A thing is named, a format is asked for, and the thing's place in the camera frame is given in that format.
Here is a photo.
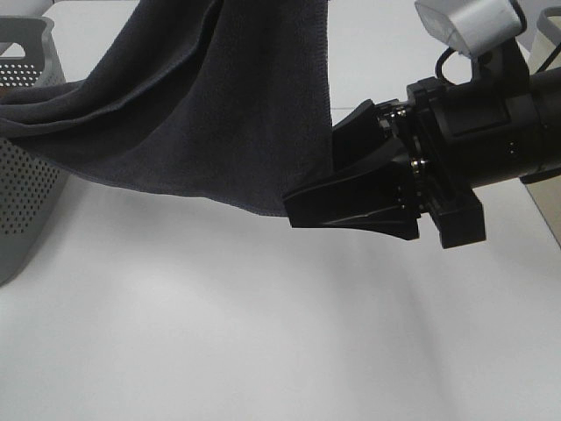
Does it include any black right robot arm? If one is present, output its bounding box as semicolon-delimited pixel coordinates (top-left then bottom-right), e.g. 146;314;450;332
284;70;560;248

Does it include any beige fabric bin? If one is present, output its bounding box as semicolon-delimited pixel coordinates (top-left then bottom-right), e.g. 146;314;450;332
527;6;560;244

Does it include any dark grey towel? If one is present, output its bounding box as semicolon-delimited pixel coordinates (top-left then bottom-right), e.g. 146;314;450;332
1;1;332;217

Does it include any grey perforated plastic basket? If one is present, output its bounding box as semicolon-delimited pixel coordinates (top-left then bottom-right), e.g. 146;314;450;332
1;16;67;285

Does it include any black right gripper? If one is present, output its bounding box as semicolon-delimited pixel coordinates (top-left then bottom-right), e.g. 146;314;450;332
283;77;542;248

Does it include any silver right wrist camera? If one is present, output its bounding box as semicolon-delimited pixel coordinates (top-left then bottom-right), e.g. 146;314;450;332
415;0;527;59

